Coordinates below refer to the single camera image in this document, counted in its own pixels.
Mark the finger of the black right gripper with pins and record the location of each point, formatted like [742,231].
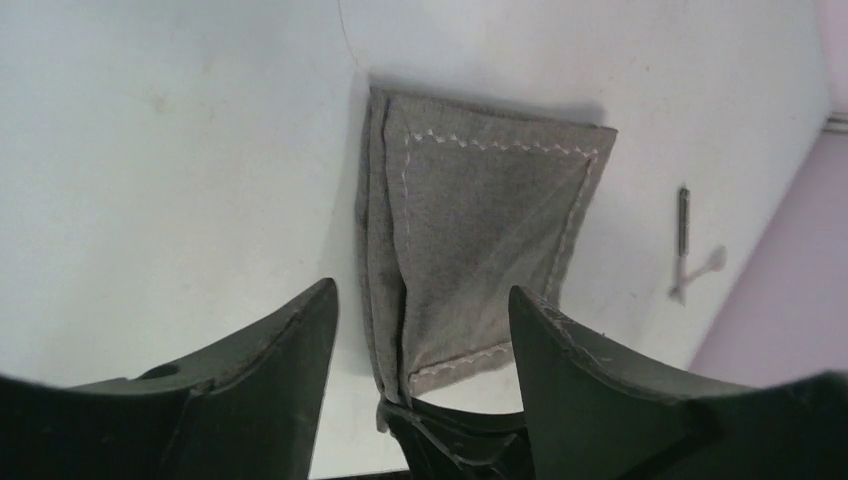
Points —
[444,443]

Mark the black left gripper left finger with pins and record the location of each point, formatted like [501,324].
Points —
[244,407]

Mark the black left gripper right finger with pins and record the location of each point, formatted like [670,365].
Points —
[596,409]

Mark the grey cloth napkin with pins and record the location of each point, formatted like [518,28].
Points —
[457,203]

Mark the silver metal utensil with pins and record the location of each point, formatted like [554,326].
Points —
[682,247]

